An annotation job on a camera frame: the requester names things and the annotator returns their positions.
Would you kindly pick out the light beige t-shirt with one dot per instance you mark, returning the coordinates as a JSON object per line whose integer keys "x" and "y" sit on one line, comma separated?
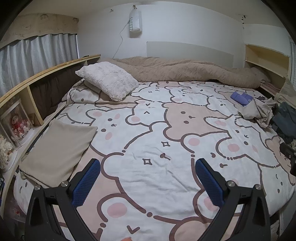
{"x": 256, "y": 111}

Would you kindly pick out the grey curtain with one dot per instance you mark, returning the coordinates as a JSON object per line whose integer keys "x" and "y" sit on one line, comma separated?
{"x": 34, "y": 53}

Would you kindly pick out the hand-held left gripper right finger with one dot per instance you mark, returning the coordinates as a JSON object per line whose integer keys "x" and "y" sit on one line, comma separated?
{"x": 209, "y": 183}

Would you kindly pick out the beige fleece blanket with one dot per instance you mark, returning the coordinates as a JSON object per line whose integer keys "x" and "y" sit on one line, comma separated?
{"x": 185, "y": 69}

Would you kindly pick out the white headboard panel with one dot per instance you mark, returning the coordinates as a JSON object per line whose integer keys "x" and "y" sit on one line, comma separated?
{"x": 189, "y": 49}

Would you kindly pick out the patterned white bed sheet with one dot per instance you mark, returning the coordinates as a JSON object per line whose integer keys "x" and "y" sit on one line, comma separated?
{"x": 161, "y": 139}

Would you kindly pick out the cream cloth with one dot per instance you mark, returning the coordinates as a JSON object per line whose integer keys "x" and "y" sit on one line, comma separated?
{"x": 286, "y": 92}

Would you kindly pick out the pink folded cloth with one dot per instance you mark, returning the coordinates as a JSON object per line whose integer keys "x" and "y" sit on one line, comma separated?
{"x": 269, "y": 87}

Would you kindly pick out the white flower bouquet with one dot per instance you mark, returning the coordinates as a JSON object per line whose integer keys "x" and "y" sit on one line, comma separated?
{"x": 4, "y": 150}

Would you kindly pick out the beige curtain valance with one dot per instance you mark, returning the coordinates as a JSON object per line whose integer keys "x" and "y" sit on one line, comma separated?
{"x": 39, "y": 25}

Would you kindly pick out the brown cushion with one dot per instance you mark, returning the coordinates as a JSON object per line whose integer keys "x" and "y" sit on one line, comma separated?
{"x": 53, "y": 90}

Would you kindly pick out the clear box with plush toys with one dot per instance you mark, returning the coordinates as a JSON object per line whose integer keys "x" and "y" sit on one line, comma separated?
{"x": 17, "y": 122}

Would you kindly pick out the bear print pillow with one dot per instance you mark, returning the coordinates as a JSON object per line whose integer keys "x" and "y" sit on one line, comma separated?
{"x": 76, "y": 92}

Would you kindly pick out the beige flat pillow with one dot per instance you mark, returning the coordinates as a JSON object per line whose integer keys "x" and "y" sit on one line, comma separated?
{"x": 57, "y": 148}

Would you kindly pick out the fluffy white pillow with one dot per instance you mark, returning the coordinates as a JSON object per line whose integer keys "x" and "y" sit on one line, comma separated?
{"x": 108, "y": 78}

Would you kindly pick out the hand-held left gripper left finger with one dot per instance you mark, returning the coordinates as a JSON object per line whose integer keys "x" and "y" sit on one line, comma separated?
{"x": 85, "y": 183}

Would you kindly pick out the wooden wall shelf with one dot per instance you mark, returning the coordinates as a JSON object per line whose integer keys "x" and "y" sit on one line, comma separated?
{"x": 266, "y": 58}

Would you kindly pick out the dark jeans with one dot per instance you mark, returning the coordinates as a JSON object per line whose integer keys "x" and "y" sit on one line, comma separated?
{"x": 284, "y": 122}

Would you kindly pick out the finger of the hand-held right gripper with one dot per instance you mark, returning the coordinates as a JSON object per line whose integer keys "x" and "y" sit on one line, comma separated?
{"x": 288, "y": 150}

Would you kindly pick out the purple cloth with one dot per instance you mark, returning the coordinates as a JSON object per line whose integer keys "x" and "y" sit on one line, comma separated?
{"x": 241, "y": 97}

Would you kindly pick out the wooden bedside shelf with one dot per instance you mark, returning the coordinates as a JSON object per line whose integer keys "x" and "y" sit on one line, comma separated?
{"x": 34, "y": 76}

